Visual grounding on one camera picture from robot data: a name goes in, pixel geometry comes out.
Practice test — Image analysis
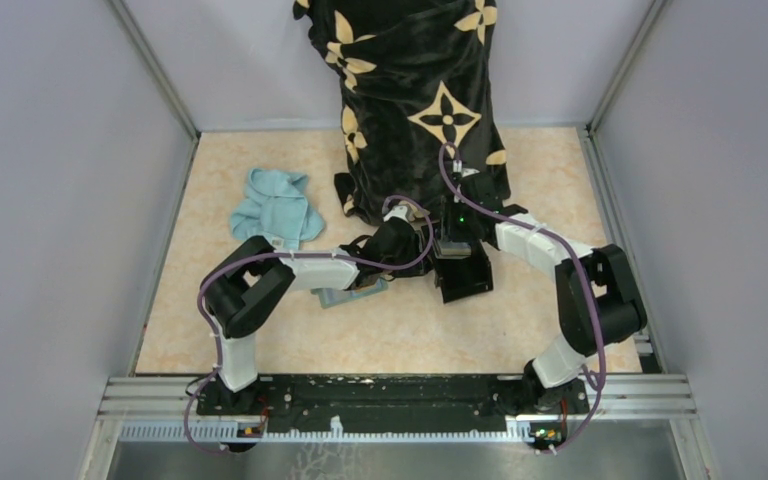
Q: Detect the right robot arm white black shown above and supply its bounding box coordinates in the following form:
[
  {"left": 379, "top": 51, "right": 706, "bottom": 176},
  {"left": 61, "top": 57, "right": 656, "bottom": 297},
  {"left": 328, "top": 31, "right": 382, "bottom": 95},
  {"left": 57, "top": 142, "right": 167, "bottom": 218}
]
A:
[{"left": 432, "top": 165, "right": 647, "bottom": 412}]

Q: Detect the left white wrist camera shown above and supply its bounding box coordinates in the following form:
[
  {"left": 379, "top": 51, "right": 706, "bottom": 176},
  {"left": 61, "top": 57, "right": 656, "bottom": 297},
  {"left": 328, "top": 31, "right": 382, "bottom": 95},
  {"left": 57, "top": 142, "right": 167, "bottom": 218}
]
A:
[{"left": 383, "top": 204, "right": 414, "bottom": 224}]

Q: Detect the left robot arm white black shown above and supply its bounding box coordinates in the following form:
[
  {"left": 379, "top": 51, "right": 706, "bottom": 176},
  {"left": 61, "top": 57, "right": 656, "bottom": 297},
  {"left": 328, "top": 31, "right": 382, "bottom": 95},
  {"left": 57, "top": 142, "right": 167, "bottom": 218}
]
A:
[{"left": 197, "top": 216, "right": 434, "bottom": 414}]

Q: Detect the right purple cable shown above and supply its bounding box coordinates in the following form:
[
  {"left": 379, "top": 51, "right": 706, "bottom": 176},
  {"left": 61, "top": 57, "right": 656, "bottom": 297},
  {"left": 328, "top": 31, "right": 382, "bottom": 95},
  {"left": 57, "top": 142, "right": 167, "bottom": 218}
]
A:
[{"left": 438, "top": 141, "right": 608, "bottom": 457}]

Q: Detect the stack of cards in tray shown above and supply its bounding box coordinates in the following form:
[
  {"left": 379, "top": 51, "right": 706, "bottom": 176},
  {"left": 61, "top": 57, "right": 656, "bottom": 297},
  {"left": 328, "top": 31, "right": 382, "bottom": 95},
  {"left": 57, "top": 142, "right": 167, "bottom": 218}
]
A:
[{"left": 433, "top": 240, "right": 472, "bottom": 260}]

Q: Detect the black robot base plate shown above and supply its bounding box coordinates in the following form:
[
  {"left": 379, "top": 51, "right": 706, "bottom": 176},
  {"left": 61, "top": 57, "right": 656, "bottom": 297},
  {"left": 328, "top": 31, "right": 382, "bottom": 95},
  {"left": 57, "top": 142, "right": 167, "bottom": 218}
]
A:
[{"left": 196, "top": 374, "right": 590, "bottom": 433}]

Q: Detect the light blue cloth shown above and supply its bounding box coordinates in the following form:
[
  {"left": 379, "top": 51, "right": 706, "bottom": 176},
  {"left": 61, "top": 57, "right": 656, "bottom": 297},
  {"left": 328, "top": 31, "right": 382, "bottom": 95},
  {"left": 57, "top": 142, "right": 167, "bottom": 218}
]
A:
[{"left": 229, "top": 168, "right": 326, "bottom": 250}]

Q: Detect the purple cable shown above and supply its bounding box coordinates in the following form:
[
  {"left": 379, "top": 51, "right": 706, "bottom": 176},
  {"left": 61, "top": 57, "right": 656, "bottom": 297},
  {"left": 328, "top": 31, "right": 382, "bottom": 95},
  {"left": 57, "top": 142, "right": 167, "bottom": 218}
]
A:
[
  {"left": 438, "top": 141, "right": 608, "bottom": 457},
  {"left": 182, "top": 194, "right": 436, "bottom": 457}
]

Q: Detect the white slotted cable duct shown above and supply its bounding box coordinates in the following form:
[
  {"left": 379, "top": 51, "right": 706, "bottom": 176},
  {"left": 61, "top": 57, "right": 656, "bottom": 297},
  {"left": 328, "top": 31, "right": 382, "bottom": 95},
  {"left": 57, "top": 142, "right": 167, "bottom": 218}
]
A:
[{"left": 119, "top": 417, "right": 563, "bottom": 446}]

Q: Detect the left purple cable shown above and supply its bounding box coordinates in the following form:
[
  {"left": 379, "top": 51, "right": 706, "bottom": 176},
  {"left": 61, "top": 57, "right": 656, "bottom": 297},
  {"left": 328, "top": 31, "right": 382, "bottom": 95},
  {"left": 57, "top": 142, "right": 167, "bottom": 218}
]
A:
[{"left": 182, "top": 194, "right": 436, "bottom": 457}]

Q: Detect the aluminium frame rail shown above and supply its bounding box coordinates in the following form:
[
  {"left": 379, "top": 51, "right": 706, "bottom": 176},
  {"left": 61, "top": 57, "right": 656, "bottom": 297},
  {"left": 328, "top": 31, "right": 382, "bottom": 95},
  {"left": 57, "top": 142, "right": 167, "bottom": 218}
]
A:
[{"left": 98, "top": 374, "right": 697, "bottom": 420}]

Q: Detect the black beige flower-patterned blanket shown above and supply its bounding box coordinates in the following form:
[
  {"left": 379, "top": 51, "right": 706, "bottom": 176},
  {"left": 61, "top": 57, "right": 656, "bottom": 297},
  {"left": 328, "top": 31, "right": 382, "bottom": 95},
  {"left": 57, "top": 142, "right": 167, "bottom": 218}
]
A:
[{"left": 292, "top": 0, "right": 511, "bottom": 225}]

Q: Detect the black card tray box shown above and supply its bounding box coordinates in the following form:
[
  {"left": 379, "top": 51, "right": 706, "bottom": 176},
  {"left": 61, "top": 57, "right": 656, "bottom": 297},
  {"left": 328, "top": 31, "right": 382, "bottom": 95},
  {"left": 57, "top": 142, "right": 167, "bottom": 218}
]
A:
[{"left": 431, "top": 227, "right": 493, "bottom": 304}]

